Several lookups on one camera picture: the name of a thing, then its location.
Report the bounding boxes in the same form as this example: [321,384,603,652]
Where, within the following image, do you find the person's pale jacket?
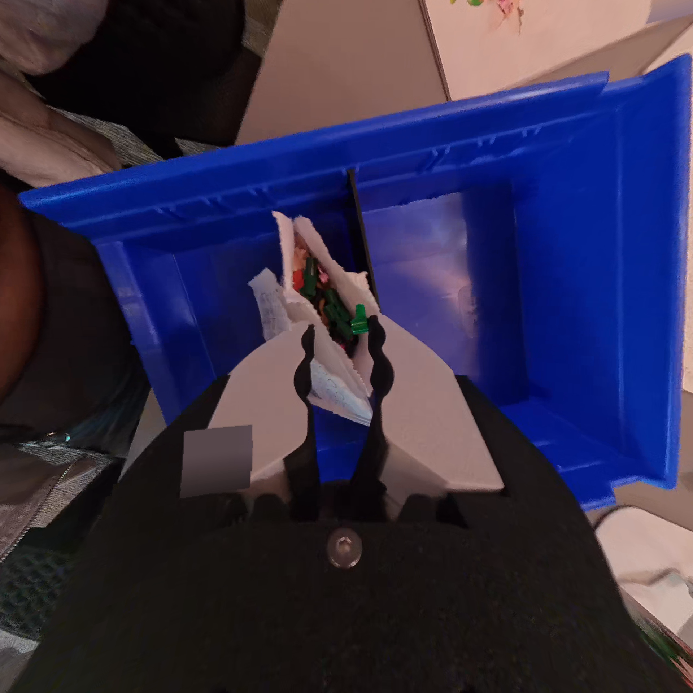
[0,0,122,187]

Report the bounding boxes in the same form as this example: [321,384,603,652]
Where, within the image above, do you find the grey zippered bag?
[0,433,125,650]

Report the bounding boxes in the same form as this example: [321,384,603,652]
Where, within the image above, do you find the grey desk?
[122,0,693,613]

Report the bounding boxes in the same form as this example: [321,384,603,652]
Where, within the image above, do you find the grey woven chair seat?
[54,105,239,169]

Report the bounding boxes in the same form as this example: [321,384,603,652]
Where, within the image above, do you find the white printed board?
[419,0,693,104]

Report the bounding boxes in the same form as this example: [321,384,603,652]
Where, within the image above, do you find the white numbered paper bag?
[248,211,380,428]

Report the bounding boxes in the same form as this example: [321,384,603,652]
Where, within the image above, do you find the blue plastic bin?
[19,54,693,512]

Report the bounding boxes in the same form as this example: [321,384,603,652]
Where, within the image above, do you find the white rounded object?
[596,509,693,634]

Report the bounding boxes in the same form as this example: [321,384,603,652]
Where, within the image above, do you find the person's dark pants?
[0,179,152,439]

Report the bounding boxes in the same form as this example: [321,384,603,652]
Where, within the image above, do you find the black bin divider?
[346,168,380,312]

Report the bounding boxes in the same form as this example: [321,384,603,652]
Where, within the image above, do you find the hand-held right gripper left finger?
[208,324,321,520]

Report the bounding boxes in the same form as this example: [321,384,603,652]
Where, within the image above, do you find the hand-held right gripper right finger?
[351,315,505,522]

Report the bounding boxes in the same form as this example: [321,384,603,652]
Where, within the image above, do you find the pile of small toy bricks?
[292,246,371,358]

